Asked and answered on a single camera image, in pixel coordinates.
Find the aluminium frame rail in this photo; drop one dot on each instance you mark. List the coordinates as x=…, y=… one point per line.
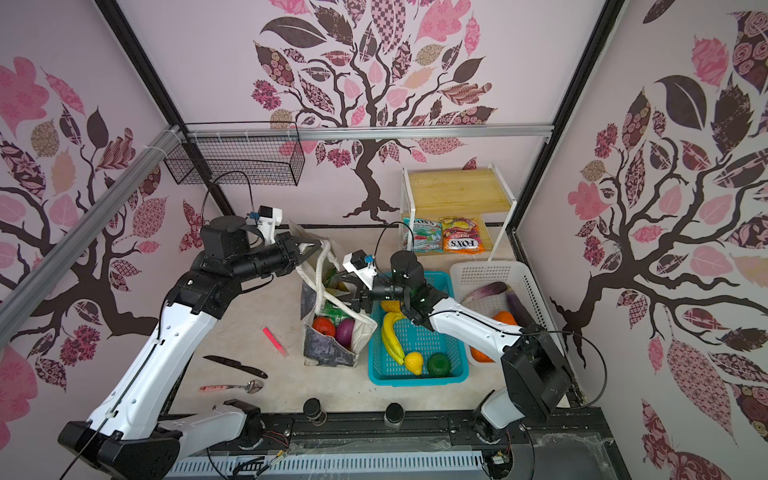
x=18, y=307

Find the light purple eggplant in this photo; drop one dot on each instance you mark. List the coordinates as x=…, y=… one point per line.
x=489, y=290

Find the small orange pumpkin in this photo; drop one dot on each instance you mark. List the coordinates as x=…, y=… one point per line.
x=480, y=357

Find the red tomato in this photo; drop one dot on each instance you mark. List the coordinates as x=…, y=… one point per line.
x=324, y=326

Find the black wire basket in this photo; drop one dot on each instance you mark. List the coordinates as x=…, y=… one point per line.
x=255, y=152

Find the white plastic basket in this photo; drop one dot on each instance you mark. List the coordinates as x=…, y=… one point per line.
x=528, y=282

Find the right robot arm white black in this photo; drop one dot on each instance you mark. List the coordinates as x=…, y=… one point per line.
x=535, y=371

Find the white wooden shelf rack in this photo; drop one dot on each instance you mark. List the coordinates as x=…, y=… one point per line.
x=481, y=195

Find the yellow lemon front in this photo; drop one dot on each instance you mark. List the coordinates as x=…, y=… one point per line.
x=414, y=363

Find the orange Fox's candy bag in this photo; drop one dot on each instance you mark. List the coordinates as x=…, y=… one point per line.
x=461, y=235

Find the black post left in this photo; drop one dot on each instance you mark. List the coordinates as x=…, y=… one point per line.
x=314, y=411

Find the green yellow snack bag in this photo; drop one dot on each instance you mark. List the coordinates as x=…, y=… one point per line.
x=339, y=290

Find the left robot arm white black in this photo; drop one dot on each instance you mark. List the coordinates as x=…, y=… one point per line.
x=125, y=436

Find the white vented cable duct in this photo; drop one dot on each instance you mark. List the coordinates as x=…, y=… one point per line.
x=321, y=466

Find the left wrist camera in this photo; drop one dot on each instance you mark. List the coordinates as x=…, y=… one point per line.
x=267, y=219

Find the cream canvas grocery bag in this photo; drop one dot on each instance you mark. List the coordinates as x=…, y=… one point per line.
x=325, y=294

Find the dark purple eggplant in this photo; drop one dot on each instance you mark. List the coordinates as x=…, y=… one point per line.
x=521, y=315

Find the teal candy bag lower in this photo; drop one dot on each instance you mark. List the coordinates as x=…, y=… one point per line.
x=422, y=235

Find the wrinkled yellow fruit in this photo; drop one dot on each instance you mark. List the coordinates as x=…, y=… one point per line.
x=391, y=306

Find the single yellow banana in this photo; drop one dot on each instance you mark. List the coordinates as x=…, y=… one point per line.
x=389, y=337

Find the orange persimmon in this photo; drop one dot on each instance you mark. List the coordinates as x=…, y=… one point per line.
x=506, y=318

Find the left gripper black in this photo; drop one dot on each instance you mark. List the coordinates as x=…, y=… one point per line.
x=288, y=243

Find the black post right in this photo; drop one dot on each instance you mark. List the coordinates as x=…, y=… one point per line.
x=394, y=415

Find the green bell pepper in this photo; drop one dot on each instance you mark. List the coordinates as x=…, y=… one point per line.
x=439, y=365

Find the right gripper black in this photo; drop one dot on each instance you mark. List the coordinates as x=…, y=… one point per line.
x=358, y=302

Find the teal plastic basket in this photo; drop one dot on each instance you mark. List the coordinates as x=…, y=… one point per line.
x=384, y=370

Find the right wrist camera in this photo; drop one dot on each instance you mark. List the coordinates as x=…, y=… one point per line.
x=361, y=265

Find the pink marker pen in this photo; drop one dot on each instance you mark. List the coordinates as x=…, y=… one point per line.
x=275, y=342

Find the metal spoon pink handle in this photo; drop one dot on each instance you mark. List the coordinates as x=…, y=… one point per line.
x=251, y=387

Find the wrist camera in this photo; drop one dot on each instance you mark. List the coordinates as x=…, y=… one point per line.
x=361, y=265
x=267, y=219

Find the black post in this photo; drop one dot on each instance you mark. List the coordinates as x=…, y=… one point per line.
x=314, y=411
x=394, y=415

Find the purple onion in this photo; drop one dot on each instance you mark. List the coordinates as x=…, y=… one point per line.
x=344, y=332

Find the black handled knife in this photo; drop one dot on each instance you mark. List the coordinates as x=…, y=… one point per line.
x=237, y=365

